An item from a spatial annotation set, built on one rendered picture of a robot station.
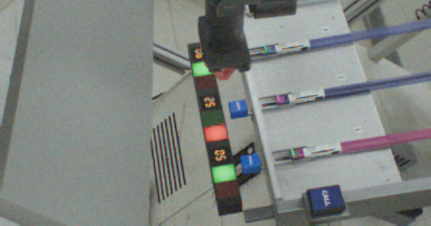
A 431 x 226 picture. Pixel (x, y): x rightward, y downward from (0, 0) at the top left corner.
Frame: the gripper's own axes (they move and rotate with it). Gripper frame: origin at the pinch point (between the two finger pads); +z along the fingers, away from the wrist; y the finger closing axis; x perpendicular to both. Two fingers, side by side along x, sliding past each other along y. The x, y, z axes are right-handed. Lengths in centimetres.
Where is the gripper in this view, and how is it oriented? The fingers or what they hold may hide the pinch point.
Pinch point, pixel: (223, 75)
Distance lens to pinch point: 128.5
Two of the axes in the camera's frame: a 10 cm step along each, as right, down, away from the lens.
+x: -9.9, 1.4, -1.0
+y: -1.7, -8.1, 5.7
